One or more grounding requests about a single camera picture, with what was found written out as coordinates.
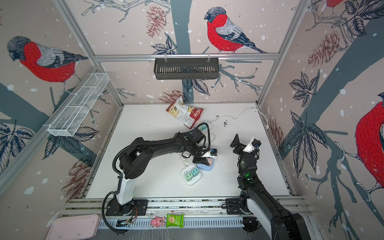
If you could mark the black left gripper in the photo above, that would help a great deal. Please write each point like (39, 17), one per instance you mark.
(201, 160)

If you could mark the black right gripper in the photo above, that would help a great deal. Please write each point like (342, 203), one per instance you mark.
(238, 144)

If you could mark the blue square power socket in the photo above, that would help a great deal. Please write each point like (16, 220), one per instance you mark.
(205, 167)

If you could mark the white square power socket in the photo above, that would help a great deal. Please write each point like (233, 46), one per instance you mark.
(188, 169)

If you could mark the green plug adapter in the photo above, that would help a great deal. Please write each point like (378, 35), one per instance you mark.
(188, 176)

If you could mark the teal plug adapter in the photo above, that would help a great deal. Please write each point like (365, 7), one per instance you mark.
(195, 172)
(203, 128)

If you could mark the pink plug adapter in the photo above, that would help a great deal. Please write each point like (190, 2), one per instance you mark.
(210, 161)

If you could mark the teal plug adapter front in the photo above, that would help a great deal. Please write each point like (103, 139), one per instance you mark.
(195, 172)

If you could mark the white multicolour power strip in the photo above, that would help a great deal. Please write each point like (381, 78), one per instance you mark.
(210, 126)

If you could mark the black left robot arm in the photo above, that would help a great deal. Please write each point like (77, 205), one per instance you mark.
(131, 162)

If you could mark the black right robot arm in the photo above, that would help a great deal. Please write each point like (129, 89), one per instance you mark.
(255, 201)

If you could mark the red white chips bag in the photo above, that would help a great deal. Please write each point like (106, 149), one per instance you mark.
(185, 114)

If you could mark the green snack packet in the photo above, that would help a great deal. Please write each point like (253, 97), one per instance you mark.
(175, 220)

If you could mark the pink toy pig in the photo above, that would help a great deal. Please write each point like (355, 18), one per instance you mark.
(158, 222)

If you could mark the pink tray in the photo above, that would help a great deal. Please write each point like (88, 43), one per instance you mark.
(74, 228)

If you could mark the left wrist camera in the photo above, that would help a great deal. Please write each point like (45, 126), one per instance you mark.
(212, 153)

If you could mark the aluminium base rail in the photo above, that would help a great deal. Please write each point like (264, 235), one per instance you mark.
(198, 212)

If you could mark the black hanging wire basket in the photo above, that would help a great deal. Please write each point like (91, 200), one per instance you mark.
(187, 69)

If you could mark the white wire mesh shelf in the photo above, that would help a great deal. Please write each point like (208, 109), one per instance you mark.
(71, 117)

